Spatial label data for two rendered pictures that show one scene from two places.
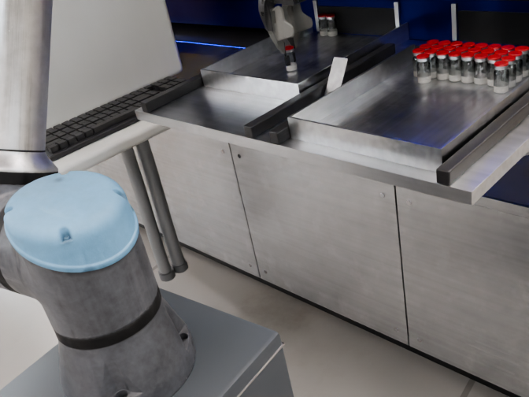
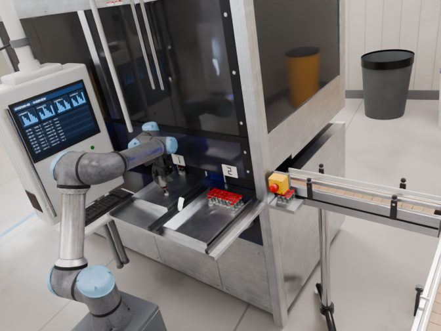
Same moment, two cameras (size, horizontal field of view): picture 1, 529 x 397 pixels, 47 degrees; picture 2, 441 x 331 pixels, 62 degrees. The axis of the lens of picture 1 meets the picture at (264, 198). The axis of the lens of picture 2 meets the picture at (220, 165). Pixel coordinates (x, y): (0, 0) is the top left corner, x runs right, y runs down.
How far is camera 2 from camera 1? 0.81 m
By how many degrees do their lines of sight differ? 8
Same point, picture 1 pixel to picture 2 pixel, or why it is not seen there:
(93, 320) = (102, 309)
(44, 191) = (87, 273)
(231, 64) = (144, 191)
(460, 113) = (218, 222)
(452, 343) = (238, 289)
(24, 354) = (53, 307)
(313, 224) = not seen: hidden behind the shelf
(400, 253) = not seen: hidden behind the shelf
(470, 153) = (215, 243)
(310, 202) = not seen: hidden behind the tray
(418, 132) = (204, 231)
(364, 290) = (204, 269)
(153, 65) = (111, 182)
